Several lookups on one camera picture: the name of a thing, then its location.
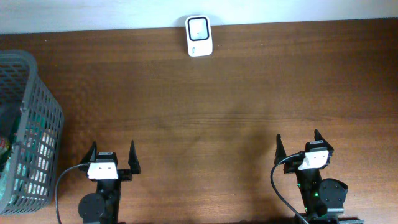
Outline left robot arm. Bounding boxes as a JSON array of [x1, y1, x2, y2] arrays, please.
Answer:
[[78, 142, 141, 223]]

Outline white barcode scanner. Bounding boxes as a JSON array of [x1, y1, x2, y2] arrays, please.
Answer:
[[185, 15, 213, 57]]

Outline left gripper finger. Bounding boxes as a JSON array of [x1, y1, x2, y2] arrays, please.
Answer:
[[80, 141, 97, 164], [128, 140, 141, 175]]

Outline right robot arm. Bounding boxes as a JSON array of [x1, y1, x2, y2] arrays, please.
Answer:
[[270, 129, 365, 224]]

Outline green 3M gloves packet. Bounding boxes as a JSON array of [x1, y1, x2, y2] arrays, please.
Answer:
[[1, 103, 60, 200]]

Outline grey plastic mesh basket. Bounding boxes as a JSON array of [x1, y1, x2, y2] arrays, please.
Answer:
[[1, 50, 65, 216]]

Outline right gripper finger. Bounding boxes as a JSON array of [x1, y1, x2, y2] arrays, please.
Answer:
[[314, 129, 325, 141], [274, 134, 287, 165]]

